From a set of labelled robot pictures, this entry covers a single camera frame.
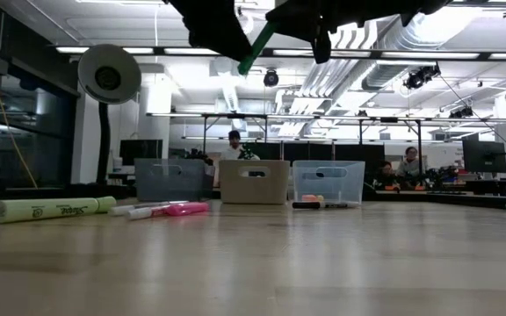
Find black ceiling spotlight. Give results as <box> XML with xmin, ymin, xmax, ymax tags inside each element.
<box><xmin>449</xmin><ymin>106</ymin><xmax>474</xmax><ymax>119</ymax></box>
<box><xmin>404</xmin><ymin>64</ymin><xmax>442</xmax><ymax>91</ymax></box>

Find thin pink highlighter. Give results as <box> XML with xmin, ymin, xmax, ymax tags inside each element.
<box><xmin>150</xmin><ymin>201</ymin><xmax>211</xmax><ymax>218</ymax></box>

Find beige plastic bin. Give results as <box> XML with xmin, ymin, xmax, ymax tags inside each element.
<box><xmin>218</xmin><ymin>159</ymin><xmax>291</xmax><ymax>205</ymax></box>

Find black monitor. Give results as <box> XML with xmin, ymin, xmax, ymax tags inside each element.
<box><xmin>283</xmin><ymin>142</ymin><xmax>334</xmax><ymax>162</ymax></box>
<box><xmin>462</xmin><ymin>140</ymin><xmax>506</xmax><ymax>174</ymax></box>
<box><xmin>119</xmin><ymin>139</ymin><xmax>164</xmax><ymax>167</ymax></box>
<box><xmin>335</xmin><ymin>143</ymin><xmax>386</xmax><ymax>170</ymax></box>
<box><xmin>252</xmin><ymin>141</ymin><xmax>282</xmax><ymax>162</ymax></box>

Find light green Sharpie highlighter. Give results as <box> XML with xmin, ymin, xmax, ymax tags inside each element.
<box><xmin>0</xmin><ymin>195</ymin><xmax>118</xmax><ymax>225</ymax></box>

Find clear plastic bin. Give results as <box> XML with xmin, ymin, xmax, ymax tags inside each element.
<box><xmin>292</xmin><ymin>160</ymin><xmax>366</xmax><ymax>204</ymax></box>

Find person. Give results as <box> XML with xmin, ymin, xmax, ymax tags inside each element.
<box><xmin>374</xmin><ymin>160</ymin><xmax>398</xmax><ymax>190</ymax></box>
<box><xmin>217</xmin><ymin>129</ymin><xmax>261</xmax><ymax>162</ymax></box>
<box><xmin>395</xmin><ymin>146</ymin><xmax>425</xmax><ymax>177</ymax></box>

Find silver ventilation duct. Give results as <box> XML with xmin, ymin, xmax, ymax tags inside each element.
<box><xmin>360</xmin><ymin>8</ymin><xmax>482</xmax><ymax>91</ymax></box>

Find yellow extension cord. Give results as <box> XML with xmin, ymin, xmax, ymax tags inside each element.
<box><xmin>0</xmin><ymin>0</ymin><xmax>39</xmax><ymax>190</ymax></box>

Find black hanging dome camera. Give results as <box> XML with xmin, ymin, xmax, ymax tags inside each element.
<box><xmin>263</xmin><ymin>68</ymin><xmax>280</xmax><ymax>88</ymax></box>

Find black ceiling light rail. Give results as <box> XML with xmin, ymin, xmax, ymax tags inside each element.
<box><xmin>54</xmin><ymin>46</ymin><xmax>506</xmax><ymax>62</ymax></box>

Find magenta Expo marker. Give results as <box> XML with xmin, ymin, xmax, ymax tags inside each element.
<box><xmin>108</xmin><ymin>200</ymin><xmax>189</xmax><ymax>217</ymax></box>

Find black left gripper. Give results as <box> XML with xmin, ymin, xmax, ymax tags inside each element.
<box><xmin>164</xmin><ymin>0</ymin><xmax>255</xmax><ymax>63</ymax></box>

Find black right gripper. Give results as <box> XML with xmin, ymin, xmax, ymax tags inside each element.
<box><xmin>264</xmin><ymin>0</ymin><xmax>413</xmax><ymax>65</ymax></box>

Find black metal rack frame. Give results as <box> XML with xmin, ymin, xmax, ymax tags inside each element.
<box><xmin>202</xmin><ymin>112</ymin><xmax>423</xmax><ymax>186</ymax></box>

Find black Expo marker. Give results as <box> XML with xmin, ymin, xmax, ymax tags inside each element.
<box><xmin>291</xmin><ymin>200</ymin><xmax>360</xmax><ymax>210</ymax></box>

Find white ring light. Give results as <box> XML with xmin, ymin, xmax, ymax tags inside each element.
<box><xmin>235</xmin><ymin>8</ymin><xmax>255</xmax><ymax>37</ymax></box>

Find dark grey plastic bin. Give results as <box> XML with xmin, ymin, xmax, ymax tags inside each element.
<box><xmin>134</xmin><ymin>158</ymin><xmax>206</xmax><ymax>203</ymax></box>

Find black aluminium table frame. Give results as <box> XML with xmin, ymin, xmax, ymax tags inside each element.
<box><xmin>0</xmin><ymin>183</ymin><xmax>506</xmax><ymax>211</ymax></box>

